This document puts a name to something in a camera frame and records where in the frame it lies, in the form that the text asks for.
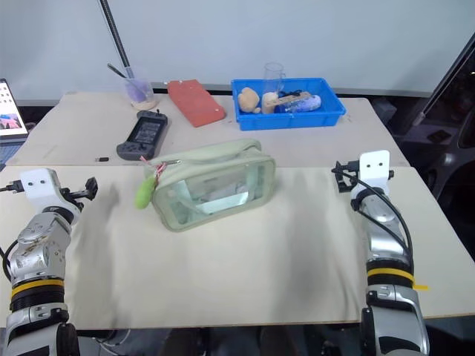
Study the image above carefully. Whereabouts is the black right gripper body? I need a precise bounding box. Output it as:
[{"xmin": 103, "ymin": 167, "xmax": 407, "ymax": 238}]
[{"xmin": 347, "ymin": 160, "xmax": 361, "ymax": 191}]

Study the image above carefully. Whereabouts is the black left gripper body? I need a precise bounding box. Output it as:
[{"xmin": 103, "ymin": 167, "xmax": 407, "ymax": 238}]
[{"xmin": 58, "ymin": 187, "xmax": 89, "ymax": 213}]

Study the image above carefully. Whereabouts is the clear green toiletry pouch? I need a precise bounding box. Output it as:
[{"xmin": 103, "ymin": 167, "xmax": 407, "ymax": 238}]
[{"xmin": 149, "ymin": 138, "xmax": 277, "ymax": 234}]

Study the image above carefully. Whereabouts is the green plush zipper charm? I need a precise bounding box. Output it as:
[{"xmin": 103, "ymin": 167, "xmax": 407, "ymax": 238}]
[{"xmin": 134, "ymin": 177, "xmax": 157, "ymax": 211}]

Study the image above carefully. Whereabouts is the grey handheld game controller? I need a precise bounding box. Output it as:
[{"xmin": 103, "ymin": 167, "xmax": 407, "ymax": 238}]
[{"xmin": 116, "ymin": 109, "xmax": 169, "ymax": 162}]

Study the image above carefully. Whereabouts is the blue plastic bin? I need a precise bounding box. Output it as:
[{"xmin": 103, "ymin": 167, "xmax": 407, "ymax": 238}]
[{"xmin": 231, "ymin": 77, "xmax": 347, "ymax": 132}]

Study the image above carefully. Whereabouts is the cream white plush toy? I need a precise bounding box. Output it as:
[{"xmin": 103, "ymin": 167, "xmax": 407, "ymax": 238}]
[{"xmin": 261, "ymin": 91, "xmax": 280, "ymax": 114}]

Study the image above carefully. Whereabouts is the dark chair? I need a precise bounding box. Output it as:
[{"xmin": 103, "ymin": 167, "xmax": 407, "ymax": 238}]
[{"xmin": 422, "ymin": 107, "xmax": 475, "ymax": 208}]

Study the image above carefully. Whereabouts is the clear plastic cup with brush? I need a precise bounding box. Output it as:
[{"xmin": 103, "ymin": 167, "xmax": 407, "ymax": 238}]
[{"xmin": 123, "ymin": 76, "xmax": 155, "ymax": 108}]

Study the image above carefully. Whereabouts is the laptop screen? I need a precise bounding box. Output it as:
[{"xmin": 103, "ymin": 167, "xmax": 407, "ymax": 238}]
[{"xmin": 0, "ymin": 78, "xmax": 30, "ymax": 139}]

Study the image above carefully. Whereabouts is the clear plastic measuring cup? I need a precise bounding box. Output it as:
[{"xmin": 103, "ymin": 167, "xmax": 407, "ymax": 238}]
[{"xmin": 263, "ymin": 62, "xmax": 287, "ymax": 94}]

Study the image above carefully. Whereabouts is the beige stone object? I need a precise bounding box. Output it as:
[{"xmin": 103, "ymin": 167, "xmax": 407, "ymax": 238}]
[{"xmin": 237, "ymin": 87, "xmax": 262, "ymax": 114}]

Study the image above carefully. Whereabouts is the black pen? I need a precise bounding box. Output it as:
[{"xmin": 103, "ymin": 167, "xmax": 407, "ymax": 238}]
[{"xmin": 106, "ymin": 62, "xmax": 130, "ymax": 79}]

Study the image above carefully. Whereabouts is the black ribbed pole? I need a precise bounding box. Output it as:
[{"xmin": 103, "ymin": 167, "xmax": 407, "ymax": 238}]
[{"xmin": 98, "ymin": 0, "xmax": 134, "ymax": 79}]

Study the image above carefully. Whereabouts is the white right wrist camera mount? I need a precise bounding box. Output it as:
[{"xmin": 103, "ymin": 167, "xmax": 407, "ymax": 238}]
[{"xmin": 358, "ymin": 149, "xmax": 390, "ymax": 187}]

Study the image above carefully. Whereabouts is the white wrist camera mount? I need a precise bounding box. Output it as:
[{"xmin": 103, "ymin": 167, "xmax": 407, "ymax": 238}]
[
  {"xmin": 358, "ymin": 149, "xmax": 390, "ymax": 187},
  {"xmin": 19, "ymin": 168, "xmax": 57, "ymax": 207}
]

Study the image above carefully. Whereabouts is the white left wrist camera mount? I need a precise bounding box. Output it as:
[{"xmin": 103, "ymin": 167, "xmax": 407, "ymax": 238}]
[{"xmin": 19, "ymin": 168, "xmax": 57, "ymax": 207}]

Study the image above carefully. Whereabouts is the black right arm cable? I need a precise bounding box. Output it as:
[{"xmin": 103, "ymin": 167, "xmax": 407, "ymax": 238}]
[{"xmin": 331, "ymin": 167, "xmax": 415, "ymax": 277}]

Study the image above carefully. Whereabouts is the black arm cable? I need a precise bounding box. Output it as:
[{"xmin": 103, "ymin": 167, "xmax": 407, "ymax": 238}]
[
  {"xmin": 0, "ymin": 179, "xmax": 24, "ymax": 283},
  {"xmin": 331, "ymin": 167, "xmax": 415, "ymax": 277}
]

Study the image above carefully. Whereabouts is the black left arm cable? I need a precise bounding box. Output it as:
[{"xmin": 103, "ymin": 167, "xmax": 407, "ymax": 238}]
[{"xmin": 0, "ymin": 179, "xmax": 24, "ymax": 283}]

